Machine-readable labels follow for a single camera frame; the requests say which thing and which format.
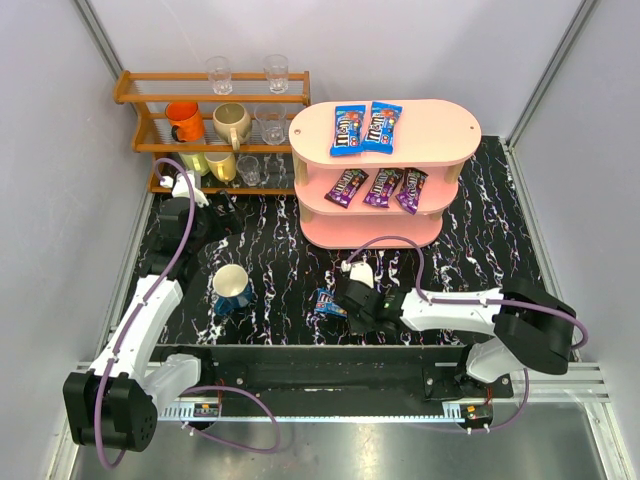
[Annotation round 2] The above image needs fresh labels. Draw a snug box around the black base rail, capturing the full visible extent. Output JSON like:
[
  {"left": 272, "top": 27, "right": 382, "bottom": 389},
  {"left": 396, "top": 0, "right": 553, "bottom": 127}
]
[{"left": 151, "top": 345, "right": 513, "bottom": 401}]

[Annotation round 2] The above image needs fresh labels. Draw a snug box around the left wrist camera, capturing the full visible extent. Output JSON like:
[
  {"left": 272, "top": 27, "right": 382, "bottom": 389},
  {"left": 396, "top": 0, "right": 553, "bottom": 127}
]
[{"left": 160, "top": 170, "right": 209, "bottom": 208}]

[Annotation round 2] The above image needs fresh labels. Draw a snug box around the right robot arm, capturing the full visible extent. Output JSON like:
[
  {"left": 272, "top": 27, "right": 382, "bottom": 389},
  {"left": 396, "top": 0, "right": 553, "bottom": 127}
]
[{"left": 336, "top": 279, "right": 576, "bottom": 401}]

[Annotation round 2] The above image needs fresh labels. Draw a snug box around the blue mug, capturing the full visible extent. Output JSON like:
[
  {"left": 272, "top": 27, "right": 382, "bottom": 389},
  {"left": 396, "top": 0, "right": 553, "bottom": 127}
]
[{"left": 212, "top": 264, "right": 252, "bottom": 315}]

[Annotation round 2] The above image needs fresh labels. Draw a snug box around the yellow mug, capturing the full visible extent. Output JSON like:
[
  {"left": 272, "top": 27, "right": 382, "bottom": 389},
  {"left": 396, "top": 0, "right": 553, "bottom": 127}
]
[{"left": 204, "top": 152, "right": 236, "bottom": 183}]

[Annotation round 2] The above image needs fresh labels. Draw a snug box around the light green mug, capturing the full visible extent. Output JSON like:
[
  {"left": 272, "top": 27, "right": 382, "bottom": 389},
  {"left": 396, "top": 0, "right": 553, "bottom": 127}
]
[{"left": 179, "top": 152, "right": 210, "bottom": 176}]

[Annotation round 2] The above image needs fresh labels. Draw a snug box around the beige mug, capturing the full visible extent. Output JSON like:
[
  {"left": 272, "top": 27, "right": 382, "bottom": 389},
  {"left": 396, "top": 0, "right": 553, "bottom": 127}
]
[{"left": 212, "top": 102, "right": 252, "bottom": 152}]

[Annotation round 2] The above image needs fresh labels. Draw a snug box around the pink three-tier shelf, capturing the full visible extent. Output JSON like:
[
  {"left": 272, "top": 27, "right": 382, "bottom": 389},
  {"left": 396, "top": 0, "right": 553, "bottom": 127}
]
[{"left": 289, "top": 99, "right": 481, "bottom": 250}]

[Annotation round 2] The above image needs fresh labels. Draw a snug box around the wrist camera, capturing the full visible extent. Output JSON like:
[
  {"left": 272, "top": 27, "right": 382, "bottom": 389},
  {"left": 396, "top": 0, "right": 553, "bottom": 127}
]
[
  {"left": 340, "top": 260, "right": 374, "bottom": 289},
  {"left": 160, "top": 170, "right": 209, "bottom": 208}
]

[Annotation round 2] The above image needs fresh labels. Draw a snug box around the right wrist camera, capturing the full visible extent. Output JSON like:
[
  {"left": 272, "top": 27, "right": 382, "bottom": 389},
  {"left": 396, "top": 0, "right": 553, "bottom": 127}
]
[{"left": 340, "top": 260, "right": 374, "bottom": 289}]

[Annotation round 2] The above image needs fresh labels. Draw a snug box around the clear glass top left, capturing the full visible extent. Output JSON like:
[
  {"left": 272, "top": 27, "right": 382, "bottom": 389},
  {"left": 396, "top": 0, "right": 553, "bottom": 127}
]
[{"left": 205, "top": 56, "right": 233, "bottom": 95}]

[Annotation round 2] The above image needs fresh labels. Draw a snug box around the clear glass shelf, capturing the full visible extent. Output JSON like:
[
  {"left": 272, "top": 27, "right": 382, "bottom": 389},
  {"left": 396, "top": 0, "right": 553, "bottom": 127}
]
[
  {"left": 236, "top": 155, "right": 261, "bottom": 187},
  {"left": 254, "top": 103, "right": 287, "bottom": 145}
]

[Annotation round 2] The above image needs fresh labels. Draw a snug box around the clear glass top right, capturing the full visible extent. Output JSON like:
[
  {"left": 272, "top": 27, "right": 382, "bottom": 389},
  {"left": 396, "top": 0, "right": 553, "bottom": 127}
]
[{"left": 263, "top": 54, "right": 289, "bottom": 94}]

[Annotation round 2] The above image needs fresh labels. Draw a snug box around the blue candy bag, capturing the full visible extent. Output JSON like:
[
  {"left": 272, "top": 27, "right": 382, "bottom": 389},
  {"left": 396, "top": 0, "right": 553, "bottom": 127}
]
[
  {"left": 314, "top": 288, "right": 347, "bottom": 318},
  {"left": 329, "top": 105, "right": 366, "bottom": 157},
  {"left": 361, "top": 101, "right": 403, "bottom": 154}
]

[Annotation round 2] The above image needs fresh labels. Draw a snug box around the orange mug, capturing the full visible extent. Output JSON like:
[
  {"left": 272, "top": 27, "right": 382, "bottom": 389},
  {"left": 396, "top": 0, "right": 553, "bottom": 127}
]
[{"left": 165, "top": 101, "right": 205, "bottom": 143}]

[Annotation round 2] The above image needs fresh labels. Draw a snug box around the purple candy bag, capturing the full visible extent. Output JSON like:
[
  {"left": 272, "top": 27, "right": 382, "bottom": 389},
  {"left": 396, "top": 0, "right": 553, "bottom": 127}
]
[
  {"left": 363, "top": 168, "right": 404, "bottom": 208},
  {"left": 395, "top": 167, "right": 429, "bottom": 215},
  {"left": 324, "top": 169, "right": 369, "bottom": 208}
]

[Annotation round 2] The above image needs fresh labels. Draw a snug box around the clear glass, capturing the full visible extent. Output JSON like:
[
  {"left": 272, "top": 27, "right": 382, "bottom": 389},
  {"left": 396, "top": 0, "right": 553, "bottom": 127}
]
[
  {"left": 263, "top": 54, "right": 289, "bottom": 94},
  {"left": 205, "top": 56, "right": 233, "bottom": 95}
]

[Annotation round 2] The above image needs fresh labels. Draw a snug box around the orange wooden cup rack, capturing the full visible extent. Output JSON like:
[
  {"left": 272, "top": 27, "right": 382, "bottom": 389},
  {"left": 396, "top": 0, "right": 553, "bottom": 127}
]
[{"left": 113, "top": 70, "right": 311, "bottom": 195}]

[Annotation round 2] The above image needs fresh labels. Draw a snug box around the clear glass middle shelf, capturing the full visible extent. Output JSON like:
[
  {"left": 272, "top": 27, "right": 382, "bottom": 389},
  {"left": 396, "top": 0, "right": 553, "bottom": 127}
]
[{"left": 254, "top": 103, "right": 287, "bottom": 145}]

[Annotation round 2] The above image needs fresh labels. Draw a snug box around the clear glass bottom shelf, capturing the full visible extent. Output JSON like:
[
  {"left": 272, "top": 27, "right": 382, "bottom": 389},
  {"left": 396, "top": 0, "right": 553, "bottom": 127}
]
[{"left": 236, "top": 155, "right": 261, "bottom": 187}]

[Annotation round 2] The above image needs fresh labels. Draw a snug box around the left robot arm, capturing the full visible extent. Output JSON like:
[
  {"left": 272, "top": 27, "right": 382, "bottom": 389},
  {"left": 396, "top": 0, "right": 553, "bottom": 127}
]
[{"left": 63, "top": 191, "right": 243, "bottom": 452}]

